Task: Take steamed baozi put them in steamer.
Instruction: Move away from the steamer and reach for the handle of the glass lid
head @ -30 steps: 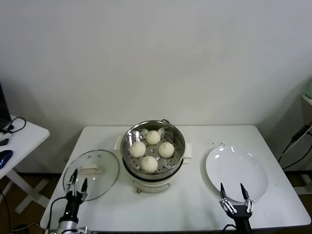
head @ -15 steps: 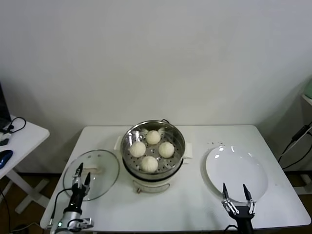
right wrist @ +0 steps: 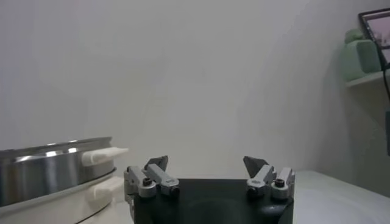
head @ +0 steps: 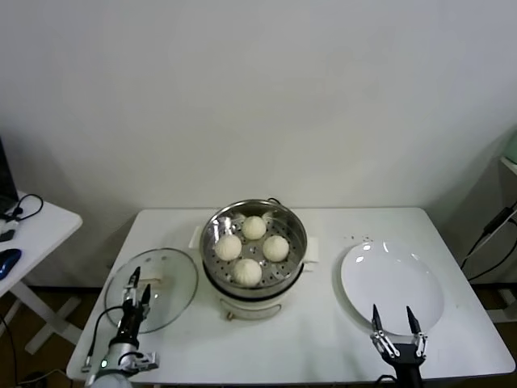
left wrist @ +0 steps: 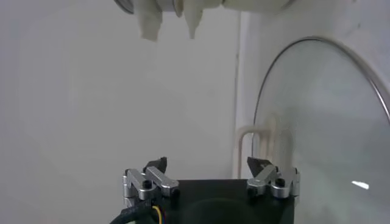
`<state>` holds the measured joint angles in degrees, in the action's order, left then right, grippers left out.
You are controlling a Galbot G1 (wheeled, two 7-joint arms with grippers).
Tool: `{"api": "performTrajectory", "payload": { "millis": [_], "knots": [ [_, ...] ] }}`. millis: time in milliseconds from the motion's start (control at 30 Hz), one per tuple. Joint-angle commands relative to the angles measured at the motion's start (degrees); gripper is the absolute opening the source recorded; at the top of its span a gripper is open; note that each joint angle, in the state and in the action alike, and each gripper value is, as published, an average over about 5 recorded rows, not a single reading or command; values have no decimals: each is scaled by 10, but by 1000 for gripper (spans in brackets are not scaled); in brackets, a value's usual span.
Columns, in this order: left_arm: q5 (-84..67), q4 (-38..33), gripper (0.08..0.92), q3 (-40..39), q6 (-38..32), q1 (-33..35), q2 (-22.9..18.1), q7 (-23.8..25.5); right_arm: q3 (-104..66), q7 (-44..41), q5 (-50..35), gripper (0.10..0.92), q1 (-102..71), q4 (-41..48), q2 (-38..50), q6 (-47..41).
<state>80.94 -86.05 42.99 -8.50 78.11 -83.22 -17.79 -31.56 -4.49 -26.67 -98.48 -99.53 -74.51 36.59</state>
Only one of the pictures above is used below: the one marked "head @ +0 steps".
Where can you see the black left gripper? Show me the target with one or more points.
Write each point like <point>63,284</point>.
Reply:
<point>130,323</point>

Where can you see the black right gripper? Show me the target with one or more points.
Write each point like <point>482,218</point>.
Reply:
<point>406,359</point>

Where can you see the white steamed baozi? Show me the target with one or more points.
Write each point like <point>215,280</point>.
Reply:
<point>276,247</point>
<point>254,227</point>
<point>247,272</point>
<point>229,247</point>

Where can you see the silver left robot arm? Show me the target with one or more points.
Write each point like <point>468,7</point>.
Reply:
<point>115,372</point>

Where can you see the perforated steel steamer basket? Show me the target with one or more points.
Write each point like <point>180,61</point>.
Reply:
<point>297,242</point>

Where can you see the large white plate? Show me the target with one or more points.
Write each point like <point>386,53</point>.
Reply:
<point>387,279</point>

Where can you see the white folding side table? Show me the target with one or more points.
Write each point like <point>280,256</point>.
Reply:
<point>44,238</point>

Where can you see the white furniture base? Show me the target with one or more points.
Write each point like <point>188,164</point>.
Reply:
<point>505,307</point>

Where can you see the white electric cooking pot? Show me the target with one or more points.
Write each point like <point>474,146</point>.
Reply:
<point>250,307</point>

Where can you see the blue computer mouse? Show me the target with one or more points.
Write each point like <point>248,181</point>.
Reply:
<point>9,260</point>

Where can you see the small black plug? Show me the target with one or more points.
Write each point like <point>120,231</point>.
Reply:
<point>8,234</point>

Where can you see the dark power adapter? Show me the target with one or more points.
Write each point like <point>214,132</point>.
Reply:
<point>497,221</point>

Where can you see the dark laptop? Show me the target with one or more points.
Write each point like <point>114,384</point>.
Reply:
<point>6,182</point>

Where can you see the white shelf board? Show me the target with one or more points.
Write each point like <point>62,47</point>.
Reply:
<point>509,162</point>

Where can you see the pale green box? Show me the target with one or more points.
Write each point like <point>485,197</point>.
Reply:
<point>513,147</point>

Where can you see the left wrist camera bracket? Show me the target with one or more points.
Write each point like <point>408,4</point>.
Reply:
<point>141,359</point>

